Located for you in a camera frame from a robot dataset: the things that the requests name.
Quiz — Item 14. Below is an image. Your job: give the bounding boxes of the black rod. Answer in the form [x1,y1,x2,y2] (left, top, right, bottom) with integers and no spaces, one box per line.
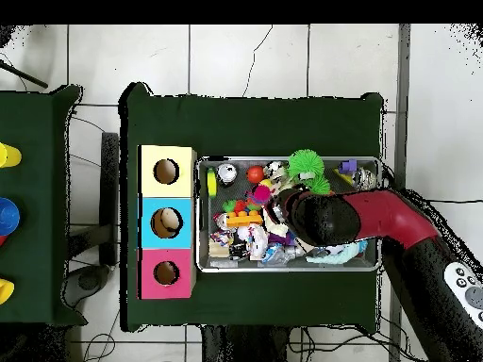
[0,59,48,90]

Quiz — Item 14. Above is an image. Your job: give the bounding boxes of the green cloth table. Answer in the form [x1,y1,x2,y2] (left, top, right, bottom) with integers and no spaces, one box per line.
[120,81,388,333]
[0,85,86,327]

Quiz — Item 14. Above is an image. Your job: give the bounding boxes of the yellow-green disc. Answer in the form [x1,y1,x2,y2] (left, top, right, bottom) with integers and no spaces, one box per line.
[206,169,220,199]

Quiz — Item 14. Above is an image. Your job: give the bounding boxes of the large green spiky ball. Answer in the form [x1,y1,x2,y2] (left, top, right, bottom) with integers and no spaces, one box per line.
[288,148,325,180]

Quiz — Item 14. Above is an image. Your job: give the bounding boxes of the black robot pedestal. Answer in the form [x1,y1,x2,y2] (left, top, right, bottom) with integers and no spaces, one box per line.
[200,325,303,362]

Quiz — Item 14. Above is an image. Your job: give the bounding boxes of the black floor stand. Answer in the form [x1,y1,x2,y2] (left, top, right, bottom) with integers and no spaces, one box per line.
[66,133,122,299]

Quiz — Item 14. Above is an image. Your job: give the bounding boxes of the wire mesh bin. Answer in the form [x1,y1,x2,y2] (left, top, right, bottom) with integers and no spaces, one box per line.
[195,156,382,274]

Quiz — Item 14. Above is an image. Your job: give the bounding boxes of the blue building block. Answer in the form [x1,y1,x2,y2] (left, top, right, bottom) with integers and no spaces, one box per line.
[338,158,358,176]

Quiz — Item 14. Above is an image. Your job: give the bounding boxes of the green spiky googly-eyed toy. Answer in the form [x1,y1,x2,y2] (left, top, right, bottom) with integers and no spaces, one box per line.
[308,176,333,196]

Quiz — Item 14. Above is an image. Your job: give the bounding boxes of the crushed silver can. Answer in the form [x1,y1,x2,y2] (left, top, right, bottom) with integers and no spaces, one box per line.
[217,163,239,186]

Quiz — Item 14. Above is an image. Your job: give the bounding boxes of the orange plastic tray block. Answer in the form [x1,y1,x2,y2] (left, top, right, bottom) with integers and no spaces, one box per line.
[225,210,265,229]

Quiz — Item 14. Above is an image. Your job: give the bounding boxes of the mint green cloth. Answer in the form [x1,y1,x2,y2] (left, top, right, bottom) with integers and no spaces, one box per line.
[308,240,370,266]

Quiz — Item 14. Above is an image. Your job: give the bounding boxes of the wooden box with three holes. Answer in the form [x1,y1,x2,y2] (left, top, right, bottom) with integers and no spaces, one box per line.
[137,144,198,301]

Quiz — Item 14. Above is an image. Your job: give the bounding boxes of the red-orange ball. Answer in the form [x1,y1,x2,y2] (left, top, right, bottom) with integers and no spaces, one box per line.
[246,165,266,186]

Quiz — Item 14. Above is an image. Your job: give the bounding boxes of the blue round cap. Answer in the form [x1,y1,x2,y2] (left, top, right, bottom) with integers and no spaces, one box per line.
[0,197,21,246]

